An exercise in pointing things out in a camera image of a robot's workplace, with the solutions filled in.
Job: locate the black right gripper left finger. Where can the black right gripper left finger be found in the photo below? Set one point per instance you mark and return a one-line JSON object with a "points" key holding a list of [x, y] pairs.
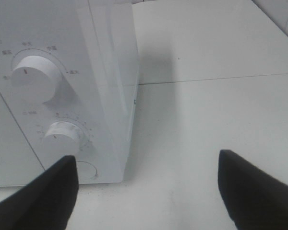
{"points": [[46, 203]]}

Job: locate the round white door button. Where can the round white door button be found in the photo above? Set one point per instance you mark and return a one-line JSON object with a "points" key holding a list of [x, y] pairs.
{"points": [[86, 172]]}

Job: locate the white timer knob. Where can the white timer knob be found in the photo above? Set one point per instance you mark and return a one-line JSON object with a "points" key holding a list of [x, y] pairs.
{"points": [[62, 138]]}

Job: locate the white microwave oven body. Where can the white microwave oven body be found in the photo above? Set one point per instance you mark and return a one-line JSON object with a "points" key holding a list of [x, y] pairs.
{"points": [[93, 43]]}

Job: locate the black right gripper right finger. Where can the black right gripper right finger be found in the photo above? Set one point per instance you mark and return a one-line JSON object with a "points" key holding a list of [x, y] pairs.
{"points": [[254, 199]]}

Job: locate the upper white power knob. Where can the upper white power knob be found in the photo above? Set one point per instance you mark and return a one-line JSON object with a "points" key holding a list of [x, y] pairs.
{"points": [[36, 79]]}

